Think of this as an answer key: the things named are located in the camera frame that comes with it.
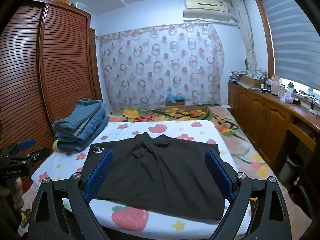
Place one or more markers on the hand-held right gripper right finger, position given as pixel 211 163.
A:
pixel 218 175

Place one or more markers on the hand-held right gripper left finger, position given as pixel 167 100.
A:
pixel 100 172

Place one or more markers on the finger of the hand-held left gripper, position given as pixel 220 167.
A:
pixel 25 144
pixel 37 153

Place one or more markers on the black pants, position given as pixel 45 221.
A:
pixel 162 175

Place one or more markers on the folded beige pants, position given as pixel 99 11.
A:
pixel 86 125

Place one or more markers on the person's left hand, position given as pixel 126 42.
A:
pixel 17 192

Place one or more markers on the white strawberry print mat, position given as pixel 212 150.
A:
pixel 120 132

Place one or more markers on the wooden sideboard cabinet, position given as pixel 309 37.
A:
pixel 260 115

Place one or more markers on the grey trash bin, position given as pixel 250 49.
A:
pixel 291 166

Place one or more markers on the small brown box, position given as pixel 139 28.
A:
pixel 175 103

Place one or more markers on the wooden louvered wardrobe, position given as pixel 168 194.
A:
pixel 62 67

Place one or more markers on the blue plastic bag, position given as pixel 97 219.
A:
pixel 175 97

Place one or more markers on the cardboard box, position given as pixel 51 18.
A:
pixel 251 82

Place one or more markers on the pink tissue box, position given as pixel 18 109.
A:
pixel 286 98

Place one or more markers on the pink thermos jug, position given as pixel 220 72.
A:
pixel 275 86

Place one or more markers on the floral patterned cloth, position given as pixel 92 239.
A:
pixel 257 73

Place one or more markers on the small potted plant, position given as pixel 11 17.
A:
pixel 291 86

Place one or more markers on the black power adapter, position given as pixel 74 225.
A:
pixel 312 104

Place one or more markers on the circle patterned sheer curtain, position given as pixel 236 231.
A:
pixel 160 67

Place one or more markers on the beige tied curtain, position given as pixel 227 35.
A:
pixel 246 30

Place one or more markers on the clear storage box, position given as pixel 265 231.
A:
pixel 79 5

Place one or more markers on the striped window blind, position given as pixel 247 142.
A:
pixel 292 42

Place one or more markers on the white air conditioner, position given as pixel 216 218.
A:
pixel 207 10

